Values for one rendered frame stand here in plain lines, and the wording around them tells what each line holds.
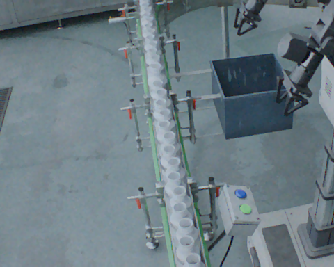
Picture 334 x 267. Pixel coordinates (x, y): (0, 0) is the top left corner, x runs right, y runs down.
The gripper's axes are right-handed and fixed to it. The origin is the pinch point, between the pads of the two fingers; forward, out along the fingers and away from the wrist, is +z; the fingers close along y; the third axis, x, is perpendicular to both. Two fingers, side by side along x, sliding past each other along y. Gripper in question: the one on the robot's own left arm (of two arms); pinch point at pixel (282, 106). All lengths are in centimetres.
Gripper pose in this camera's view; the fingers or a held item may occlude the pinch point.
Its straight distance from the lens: 137.3
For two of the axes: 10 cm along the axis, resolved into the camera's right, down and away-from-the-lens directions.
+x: 8.9, 2.2, 4.1
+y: 2.1, 5.9, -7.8
